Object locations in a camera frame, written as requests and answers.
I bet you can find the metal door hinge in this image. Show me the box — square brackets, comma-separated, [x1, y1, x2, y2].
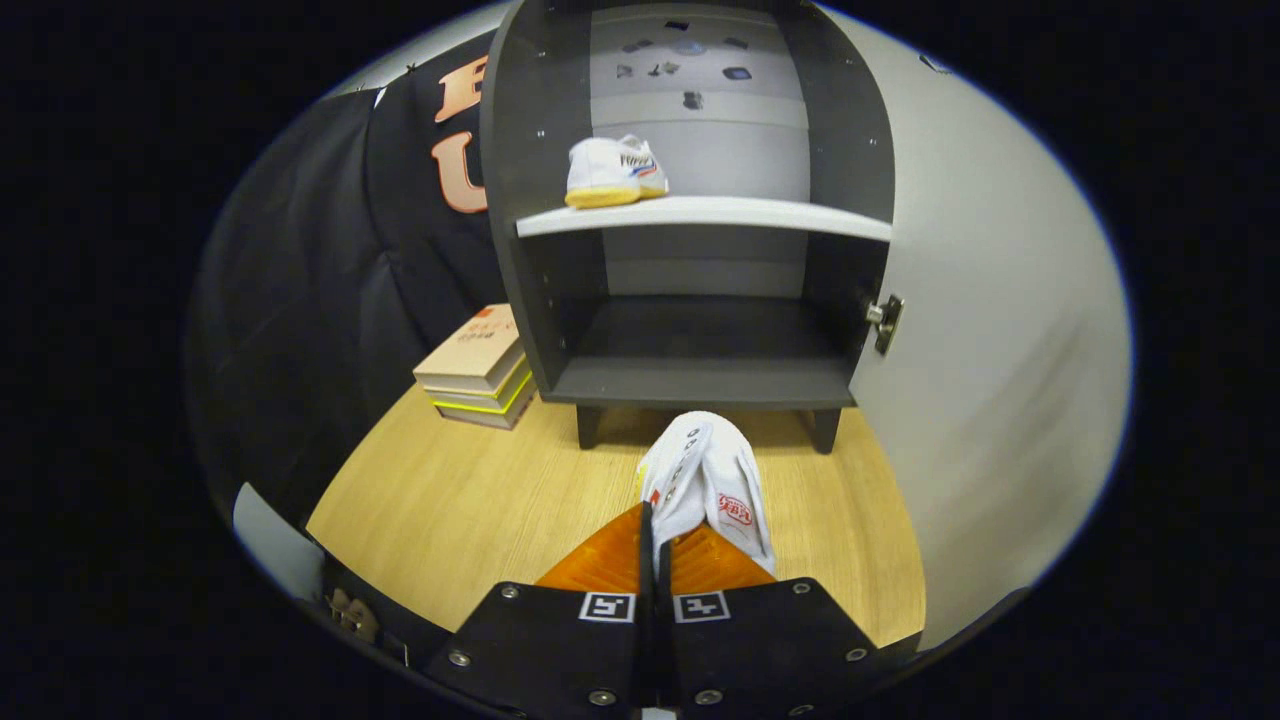
[866, 293, 905, 356]

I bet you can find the yellow edged book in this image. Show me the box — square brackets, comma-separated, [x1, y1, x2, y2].
[430, 360, 533, 416]

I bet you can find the dark grey shoe cabinet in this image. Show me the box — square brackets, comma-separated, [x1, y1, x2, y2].
[480, 0, 896, 456]

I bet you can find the white shoe cabinet door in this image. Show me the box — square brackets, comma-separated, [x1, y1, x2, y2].
[815, 5, 1134, 651]

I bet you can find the thin pale book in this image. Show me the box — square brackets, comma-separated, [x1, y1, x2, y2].
[438, 385, 536, 432]

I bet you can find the beige cover book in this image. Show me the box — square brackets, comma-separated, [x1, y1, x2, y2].
[413, 304, 527, 396]

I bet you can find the white sneaker shoe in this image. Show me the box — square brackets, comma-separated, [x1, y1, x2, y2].
[637, 411, 778, 578]
[565, 134, 670, 209]

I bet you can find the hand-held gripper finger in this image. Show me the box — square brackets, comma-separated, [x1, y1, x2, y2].
[425, 503, 658, 720]
[657, 522, 883, 720]

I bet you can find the black backdrop cloth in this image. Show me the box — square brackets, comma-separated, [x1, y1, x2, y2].
[185, 30, 511, 531]

